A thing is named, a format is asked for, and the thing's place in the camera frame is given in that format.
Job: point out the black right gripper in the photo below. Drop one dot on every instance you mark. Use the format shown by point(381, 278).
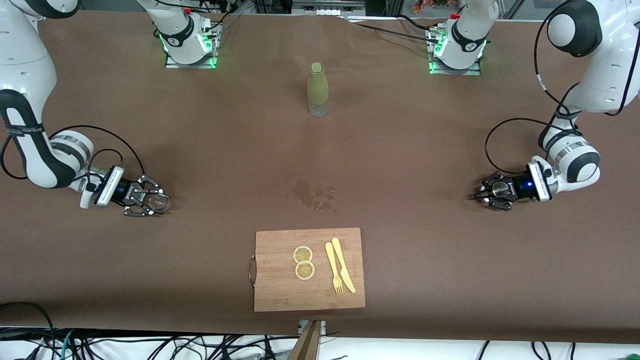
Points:
point(121, 190)

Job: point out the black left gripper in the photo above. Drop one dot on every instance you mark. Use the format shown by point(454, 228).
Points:
point(515, 188)

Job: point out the steel shaker cup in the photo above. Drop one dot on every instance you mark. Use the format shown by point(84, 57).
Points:
point(500, 188)

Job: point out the clear glass measuring cup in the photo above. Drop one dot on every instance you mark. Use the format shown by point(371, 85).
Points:
point(160, 202)

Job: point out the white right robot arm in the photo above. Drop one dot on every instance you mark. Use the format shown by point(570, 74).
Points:
point(25, 75)

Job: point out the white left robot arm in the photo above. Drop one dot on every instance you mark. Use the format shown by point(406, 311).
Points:
point(615, 70)

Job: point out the brown table cover sheet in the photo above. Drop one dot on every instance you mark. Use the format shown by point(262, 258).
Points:
point(425, 150)

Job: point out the wooden cutting board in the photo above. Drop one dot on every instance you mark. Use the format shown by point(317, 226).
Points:
point(280, 290)

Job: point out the lemon slice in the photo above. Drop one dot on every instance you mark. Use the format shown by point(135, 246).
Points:
point(303, 254)
point(305, 271)

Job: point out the yellow plastic knife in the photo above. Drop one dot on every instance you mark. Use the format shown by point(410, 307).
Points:
point(342, 265)

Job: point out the yellow plastic fork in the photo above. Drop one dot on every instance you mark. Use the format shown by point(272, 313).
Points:
point(331, 260)

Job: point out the green bottle with clear base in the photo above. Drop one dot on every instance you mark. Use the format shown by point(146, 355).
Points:
point(318, 87)

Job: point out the white power strip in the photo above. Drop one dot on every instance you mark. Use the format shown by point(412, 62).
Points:
point(327, 11)

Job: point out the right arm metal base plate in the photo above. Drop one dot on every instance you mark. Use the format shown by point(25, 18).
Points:
point(190, 66)

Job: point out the small aluminium bracket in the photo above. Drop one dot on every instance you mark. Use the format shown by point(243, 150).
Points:
point(323, 326)

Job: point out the wooden post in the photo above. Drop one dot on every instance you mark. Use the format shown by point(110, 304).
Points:
point(310, 345)

